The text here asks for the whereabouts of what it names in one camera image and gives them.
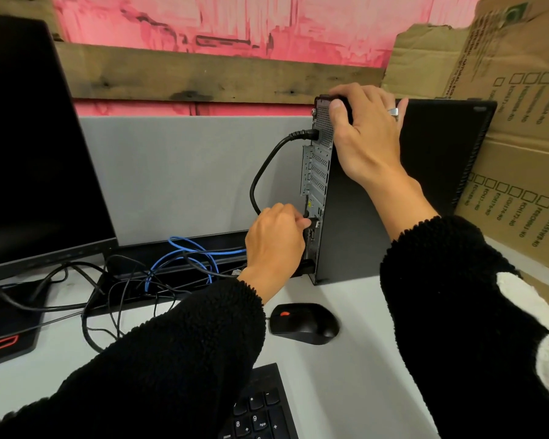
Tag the black desktop tower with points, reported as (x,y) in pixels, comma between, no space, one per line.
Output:
(439,150)

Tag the person's right hand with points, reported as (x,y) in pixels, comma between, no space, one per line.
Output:
(370,137)

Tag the white desk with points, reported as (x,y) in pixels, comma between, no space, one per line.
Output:
(347,361)

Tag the person's left forearm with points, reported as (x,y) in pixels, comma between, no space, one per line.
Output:
(142,374)

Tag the printed brown cardboard box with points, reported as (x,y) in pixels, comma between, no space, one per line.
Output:
(521,132)

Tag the black computer monitor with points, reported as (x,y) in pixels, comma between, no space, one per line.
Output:
(32,169)

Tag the black mouse with red wheel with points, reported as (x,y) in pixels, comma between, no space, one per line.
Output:
(304,322)

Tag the black keyboard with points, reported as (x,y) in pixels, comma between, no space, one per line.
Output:
(261,411)

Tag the long weathered wooden plank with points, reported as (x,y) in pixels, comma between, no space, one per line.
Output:
(210,73)

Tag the plain brown cardboard sheet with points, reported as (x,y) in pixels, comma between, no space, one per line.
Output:
(421,63)

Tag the person's right forearm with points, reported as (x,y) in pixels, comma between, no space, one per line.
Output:
(476,324)

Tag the person's left hand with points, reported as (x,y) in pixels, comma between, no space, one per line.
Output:
(274,246)

